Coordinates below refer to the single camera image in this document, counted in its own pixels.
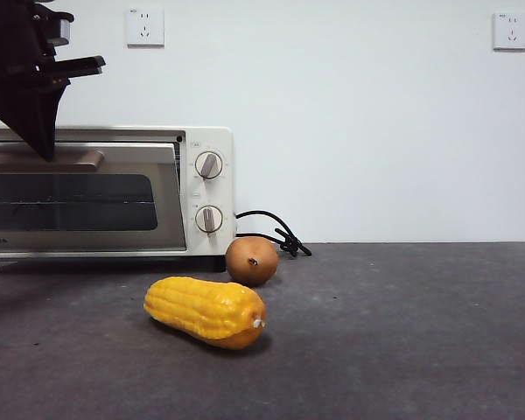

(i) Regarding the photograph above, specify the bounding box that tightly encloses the white wall power outlet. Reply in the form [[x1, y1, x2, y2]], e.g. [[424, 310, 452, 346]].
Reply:
[[492, 11, 525, 52], [127, 7, 165, 48]]

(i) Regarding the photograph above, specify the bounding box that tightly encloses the white oven knob brown pointer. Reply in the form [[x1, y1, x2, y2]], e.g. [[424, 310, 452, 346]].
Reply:
[[194, 204, 225, 237], [194, 150, 226, 181]]

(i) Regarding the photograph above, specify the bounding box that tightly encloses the brown potato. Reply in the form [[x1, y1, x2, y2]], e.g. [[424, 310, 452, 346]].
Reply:
[[225, 236, 280, 288]]

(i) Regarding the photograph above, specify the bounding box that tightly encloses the yellow corn cob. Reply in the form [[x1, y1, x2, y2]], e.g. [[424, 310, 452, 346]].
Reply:
[[143, 276, 268, 350]]

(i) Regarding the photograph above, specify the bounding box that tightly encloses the white toaster oven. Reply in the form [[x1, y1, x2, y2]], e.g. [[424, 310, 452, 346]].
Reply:
[[0, 125, 236, 276]]

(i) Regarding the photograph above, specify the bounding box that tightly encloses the black oven power cable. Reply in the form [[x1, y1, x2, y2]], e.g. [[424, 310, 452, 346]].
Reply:
[[234, 210, 313, 258]]

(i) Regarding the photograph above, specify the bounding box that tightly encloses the metal wire oven rack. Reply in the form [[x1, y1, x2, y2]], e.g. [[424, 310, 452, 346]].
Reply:
[[0, 196, 158, 207]]

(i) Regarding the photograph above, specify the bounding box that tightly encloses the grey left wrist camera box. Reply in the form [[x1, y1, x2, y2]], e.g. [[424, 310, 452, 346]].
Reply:
[[43, 10, 76, 47]]

